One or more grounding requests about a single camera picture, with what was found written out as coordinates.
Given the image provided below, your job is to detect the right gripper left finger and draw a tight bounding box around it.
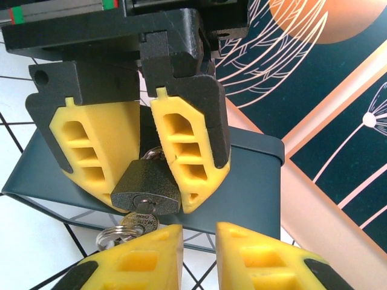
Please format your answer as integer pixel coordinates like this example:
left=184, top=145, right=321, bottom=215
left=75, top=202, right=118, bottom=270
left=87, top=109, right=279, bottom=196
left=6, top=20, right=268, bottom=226
left=54, top=224, right=184, bottom=290

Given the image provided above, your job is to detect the silver key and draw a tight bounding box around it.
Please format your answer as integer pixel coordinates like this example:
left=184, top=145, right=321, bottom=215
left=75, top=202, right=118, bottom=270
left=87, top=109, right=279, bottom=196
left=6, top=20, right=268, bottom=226
left=120, top=199, right=160, bottom=235

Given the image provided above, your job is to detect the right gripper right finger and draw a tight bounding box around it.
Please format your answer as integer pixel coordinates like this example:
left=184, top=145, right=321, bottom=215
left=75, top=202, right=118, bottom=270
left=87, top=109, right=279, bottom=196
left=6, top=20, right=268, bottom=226
left=215, top=222, right=355, bottom=290

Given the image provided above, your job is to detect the silver key ring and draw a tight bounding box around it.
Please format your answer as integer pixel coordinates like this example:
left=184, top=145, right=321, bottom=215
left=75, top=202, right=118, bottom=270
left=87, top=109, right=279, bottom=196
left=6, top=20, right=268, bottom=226
left=96, top=225, right=143, bottom=251

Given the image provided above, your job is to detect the dark blue tin box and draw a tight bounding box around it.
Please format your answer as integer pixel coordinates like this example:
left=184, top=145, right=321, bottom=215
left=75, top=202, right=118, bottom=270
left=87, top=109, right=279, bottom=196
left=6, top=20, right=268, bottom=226
left=1, top=105, right=285, bottom=242

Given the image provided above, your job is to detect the dark grey padlock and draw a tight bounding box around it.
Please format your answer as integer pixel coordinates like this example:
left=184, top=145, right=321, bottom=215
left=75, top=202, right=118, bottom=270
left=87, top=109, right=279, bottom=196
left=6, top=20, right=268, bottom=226
left=110, top=146, right=182, bottom=217

